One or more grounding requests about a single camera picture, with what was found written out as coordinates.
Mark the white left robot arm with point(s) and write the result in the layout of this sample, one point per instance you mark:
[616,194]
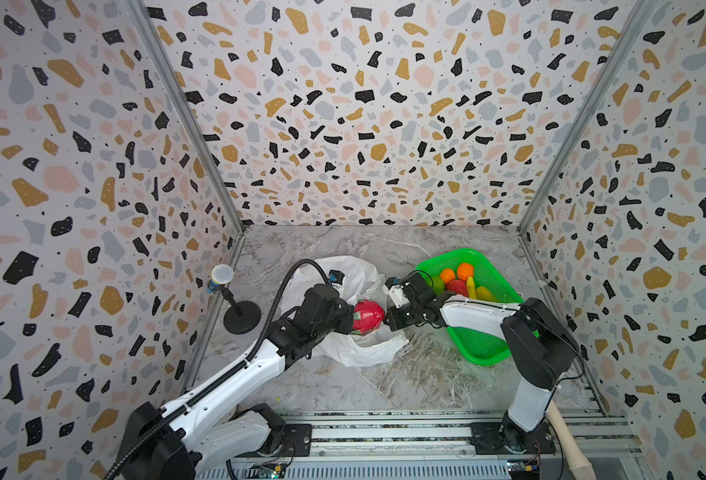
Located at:
[183,438]

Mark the red apple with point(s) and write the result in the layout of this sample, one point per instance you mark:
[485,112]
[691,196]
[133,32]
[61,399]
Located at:
[458,287]

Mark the wooden rolling pin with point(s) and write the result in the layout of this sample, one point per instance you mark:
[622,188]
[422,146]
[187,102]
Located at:
[579,465]

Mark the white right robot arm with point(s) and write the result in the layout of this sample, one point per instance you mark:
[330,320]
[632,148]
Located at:
[540,345]

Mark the yellow mango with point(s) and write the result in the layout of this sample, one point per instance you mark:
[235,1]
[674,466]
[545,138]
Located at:
[482,293]

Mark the green guava fruit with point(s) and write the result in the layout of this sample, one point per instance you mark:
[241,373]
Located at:
[438,285]

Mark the aluminium left corner post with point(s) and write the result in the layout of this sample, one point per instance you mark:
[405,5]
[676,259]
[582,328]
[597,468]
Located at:
[156,52]

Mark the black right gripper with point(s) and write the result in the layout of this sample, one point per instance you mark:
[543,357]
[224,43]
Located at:
[399,314]

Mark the white plastic bag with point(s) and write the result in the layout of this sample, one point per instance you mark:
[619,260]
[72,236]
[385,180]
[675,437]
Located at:
[362,285]

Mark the yellow banana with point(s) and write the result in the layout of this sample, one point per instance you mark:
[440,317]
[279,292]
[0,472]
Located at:
[471,288]

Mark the pink dragon fruit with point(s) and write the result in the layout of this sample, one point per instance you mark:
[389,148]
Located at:
[368,316]

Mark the microphone on black stand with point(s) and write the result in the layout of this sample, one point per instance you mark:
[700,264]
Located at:
[242,316]

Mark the green plastic basket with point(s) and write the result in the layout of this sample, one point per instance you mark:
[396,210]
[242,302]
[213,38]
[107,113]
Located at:
[476,347]

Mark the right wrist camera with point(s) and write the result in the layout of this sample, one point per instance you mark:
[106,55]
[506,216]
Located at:
[395,292]

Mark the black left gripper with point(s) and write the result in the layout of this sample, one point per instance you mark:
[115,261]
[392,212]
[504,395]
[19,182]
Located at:
[345,310]

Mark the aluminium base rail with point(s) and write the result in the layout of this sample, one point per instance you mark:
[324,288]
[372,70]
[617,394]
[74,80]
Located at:
[400,445]

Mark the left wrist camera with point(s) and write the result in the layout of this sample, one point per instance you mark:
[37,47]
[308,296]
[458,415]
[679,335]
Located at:
[336,277]

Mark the aluminium right corner post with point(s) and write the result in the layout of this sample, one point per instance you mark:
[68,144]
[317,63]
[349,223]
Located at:
[638,16]

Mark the small orange fruit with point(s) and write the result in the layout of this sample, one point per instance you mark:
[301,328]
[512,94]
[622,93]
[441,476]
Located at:
[447,275]

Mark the large orange fruit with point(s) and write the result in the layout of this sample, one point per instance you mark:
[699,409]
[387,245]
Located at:
[465,271]

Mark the aluminium corner post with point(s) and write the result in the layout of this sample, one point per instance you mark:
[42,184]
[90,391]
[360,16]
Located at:
[156,52]
[638,16]

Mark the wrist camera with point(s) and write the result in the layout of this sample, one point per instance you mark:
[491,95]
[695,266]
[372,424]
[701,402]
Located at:
[336,277]
[395,292]

